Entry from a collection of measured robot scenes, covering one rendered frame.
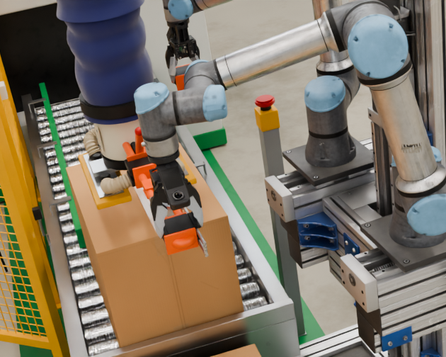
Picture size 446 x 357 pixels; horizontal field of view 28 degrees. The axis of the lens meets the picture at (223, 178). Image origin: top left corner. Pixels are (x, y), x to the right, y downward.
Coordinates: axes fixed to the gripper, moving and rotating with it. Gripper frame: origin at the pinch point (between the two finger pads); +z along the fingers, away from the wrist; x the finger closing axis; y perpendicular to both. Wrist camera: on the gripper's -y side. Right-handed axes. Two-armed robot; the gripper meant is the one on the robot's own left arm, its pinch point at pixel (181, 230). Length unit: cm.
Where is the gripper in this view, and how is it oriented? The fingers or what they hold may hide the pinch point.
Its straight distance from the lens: 203.7
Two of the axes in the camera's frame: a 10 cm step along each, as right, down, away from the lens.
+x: -9.5, 2.7, -1.6
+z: 1.6, 8.6, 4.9
